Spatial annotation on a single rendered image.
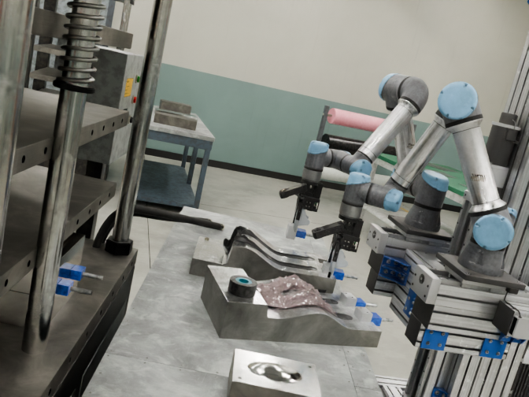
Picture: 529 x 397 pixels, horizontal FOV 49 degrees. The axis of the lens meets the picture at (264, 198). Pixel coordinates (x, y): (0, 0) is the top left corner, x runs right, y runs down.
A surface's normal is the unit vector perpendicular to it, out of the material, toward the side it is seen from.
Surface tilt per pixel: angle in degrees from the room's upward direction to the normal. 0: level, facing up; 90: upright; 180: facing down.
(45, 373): 0
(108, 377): 0
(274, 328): 90
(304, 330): 90
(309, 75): 90
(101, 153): 90
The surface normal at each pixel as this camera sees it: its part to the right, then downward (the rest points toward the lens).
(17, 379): 0.22, -0.95
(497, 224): -0.34, 0.24
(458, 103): -0.41, -0.01
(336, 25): 0.21, 0.25
